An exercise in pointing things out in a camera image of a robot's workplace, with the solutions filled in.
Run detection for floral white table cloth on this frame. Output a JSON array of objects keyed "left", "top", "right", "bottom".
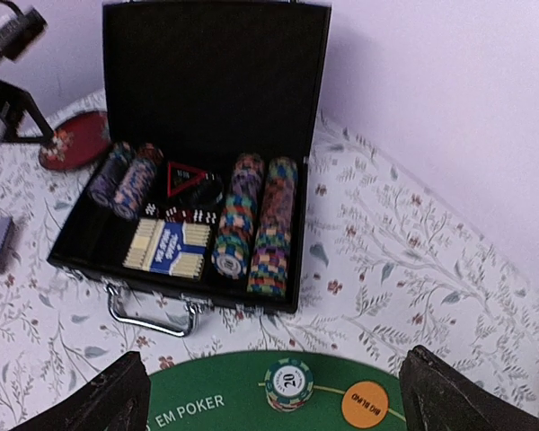
[{"left": 0, "top": 117, "right": 539, "bottom": 430}]

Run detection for black poker chip case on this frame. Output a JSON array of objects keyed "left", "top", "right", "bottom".
[{"left": 48, "top": 1, "right": 331, "bottom": 314}]

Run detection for round red floral coaster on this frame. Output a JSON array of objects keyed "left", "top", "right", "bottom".
[{"left": 39, "top": 110, "right": 110, "bottom": 172}]

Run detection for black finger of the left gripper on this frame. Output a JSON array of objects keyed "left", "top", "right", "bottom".
[{"left": 0, "top": 80, "right": 54, "bottom": 144}]

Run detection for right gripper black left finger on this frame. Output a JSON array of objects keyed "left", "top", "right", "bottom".
[{"left": 16, "top": 351, "right": 151, "bottom": 431}]

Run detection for round green poker mat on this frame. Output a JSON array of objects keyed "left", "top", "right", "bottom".
[{"left": 146, "top": 351, "right": 406, "bottom": 430}]

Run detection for green twenty chip stack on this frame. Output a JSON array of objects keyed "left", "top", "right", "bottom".
[{"left": 263, "top": 357, "right": 314, "bottom": 412}]

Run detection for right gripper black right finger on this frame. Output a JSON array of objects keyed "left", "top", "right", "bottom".
[{"left": 399, "top": 345, "right": 539, "bottom": 431}]

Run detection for triangular all in marker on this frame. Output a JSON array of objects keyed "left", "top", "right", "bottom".
[{"left": 167, "top": 162, "right": 207, "bottom": 198}]

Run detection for orange big blind button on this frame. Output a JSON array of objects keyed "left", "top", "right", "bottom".
[{"left": 341, "top": 381, "right": 389, "bottom": 429}]

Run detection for Texas Hold'em card box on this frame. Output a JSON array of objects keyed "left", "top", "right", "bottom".
[{"left": 123, "top": 218, "right": 212, "bottom": 279}]

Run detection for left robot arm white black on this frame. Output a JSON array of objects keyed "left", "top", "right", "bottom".
[{"left": 0, "top": 1, "right": 54, "bottom": 145}]

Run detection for black round button stack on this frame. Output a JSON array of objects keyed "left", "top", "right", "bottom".
[{"left": 178, "top": 174, "right": 224, "bottom": 209}]

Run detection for right outer chip row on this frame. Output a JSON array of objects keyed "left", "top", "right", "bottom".
[{"left": 247, "top": 157, "right": 298, "bottom": 298}]

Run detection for red dice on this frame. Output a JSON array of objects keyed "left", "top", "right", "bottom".
[{"left": 164, "top": 207, "right": 194, "bottom": 223}]

